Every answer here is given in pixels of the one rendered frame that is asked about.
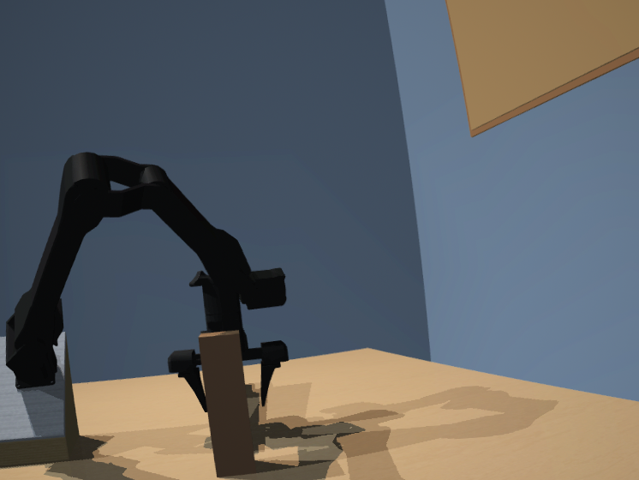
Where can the brown wooden post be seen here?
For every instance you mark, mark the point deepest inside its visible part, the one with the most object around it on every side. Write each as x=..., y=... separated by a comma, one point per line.
x=227, y=403

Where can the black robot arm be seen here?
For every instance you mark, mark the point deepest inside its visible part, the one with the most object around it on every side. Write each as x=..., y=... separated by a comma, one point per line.
x=85, y=198

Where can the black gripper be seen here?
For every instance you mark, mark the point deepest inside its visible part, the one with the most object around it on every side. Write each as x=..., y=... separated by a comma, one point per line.
x=272, y=354

